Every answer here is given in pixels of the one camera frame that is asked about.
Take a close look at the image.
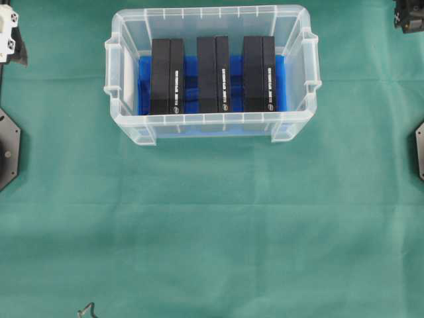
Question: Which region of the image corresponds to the black realsense box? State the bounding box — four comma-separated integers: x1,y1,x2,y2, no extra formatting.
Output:
242,36,278,112
149,38,186,115
197,36,232,113

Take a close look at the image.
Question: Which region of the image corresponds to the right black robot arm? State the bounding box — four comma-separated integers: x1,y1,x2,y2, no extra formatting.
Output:
394,0,423,34

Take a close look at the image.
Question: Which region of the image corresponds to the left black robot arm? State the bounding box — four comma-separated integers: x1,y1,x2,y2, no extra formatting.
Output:
1,1,28,67

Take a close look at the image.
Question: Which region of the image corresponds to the clear plastic storage case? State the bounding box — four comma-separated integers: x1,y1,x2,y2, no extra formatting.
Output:
104,5,322,146

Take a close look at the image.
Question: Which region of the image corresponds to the blue padding cloth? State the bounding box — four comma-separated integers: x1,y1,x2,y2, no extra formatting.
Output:
137,55,288,115

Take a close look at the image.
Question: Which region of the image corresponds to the green table cloth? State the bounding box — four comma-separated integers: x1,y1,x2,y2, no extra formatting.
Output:
1,1,423,317

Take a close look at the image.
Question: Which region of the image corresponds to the small bent metal wire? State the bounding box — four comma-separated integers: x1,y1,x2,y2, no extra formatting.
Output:
76,292,99,318

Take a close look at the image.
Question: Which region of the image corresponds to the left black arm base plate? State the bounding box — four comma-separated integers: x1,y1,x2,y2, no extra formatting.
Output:
0,109,21,191

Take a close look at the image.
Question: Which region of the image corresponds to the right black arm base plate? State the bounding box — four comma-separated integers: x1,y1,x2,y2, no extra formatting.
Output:
406,122,423,182

